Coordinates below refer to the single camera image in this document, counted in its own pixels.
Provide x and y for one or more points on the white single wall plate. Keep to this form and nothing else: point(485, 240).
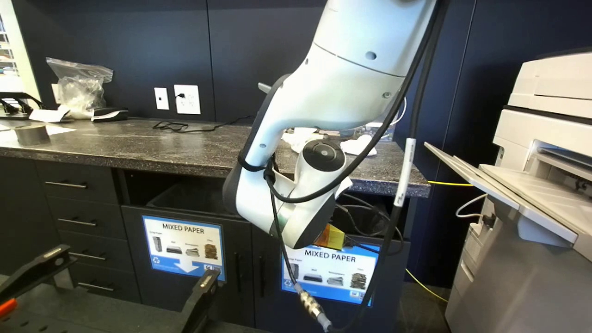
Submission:
point(161, 98)

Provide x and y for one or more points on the black recycle bin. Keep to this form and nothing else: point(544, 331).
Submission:
point(394, 212)
point(190, 199)

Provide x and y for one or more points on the flat white paper sheet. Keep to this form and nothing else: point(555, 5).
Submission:
point(61, 129)

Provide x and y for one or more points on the yellow wrist camera mount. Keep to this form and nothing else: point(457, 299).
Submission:
point(331, 236)

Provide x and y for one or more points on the white folded paper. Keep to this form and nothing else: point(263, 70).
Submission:
point(48, 114)

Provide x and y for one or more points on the small orange clip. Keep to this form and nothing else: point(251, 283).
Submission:
point(5, 307)

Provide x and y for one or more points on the white double outlet plate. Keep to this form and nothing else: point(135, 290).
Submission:
point(187, 99)

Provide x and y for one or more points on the black camera mount frame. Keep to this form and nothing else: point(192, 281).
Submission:
point(92, 310)

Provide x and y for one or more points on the clear crumpled plastic bag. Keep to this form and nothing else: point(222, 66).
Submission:
point(79, 85)

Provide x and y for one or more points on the blue mixed paper sign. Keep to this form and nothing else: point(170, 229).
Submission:
point(333, 273)
point(185, 246)

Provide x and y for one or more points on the black office device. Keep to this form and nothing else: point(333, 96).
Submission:
point(18, 103)

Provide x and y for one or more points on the large white office printer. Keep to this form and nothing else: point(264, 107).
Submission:
point(523, 277)

